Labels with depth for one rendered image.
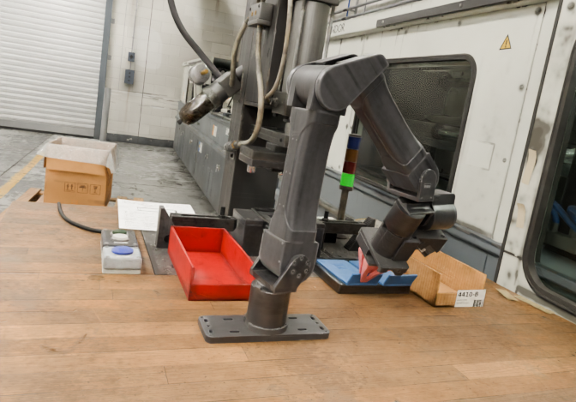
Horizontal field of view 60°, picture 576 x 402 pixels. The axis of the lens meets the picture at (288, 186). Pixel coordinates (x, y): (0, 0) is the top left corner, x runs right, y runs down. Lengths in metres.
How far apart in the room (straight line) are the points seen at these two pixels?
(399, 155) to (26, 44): 9.77
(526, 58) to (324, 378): 1.06
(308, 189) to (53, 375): 0.40
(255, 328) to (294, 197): 0.21
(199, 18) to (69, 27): 2.37
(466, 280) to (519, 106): 0.54
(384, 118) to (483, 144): 0.79
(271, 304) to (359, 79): 0.35
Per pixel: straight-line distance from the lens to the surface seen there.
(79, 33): 10.28
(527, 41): 1.52
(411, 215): 0.88
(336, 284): 1.02
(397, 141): 0.82
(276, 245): 0.74
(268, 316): 0.77
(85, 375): 0.68
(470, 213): 1.57
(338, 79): 0.71
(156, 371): 0.68
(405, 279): 1.06
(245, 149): 1.14
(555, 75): 1.35
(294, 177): 0.72
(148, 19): 10.35
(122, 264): 0.97
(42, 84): 10.33
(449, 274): 1.20
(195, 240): 1.10
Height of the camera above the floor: 1.25
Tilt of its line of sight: 9 degrees down
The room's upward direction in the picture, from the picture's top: 9 degrees clockwise
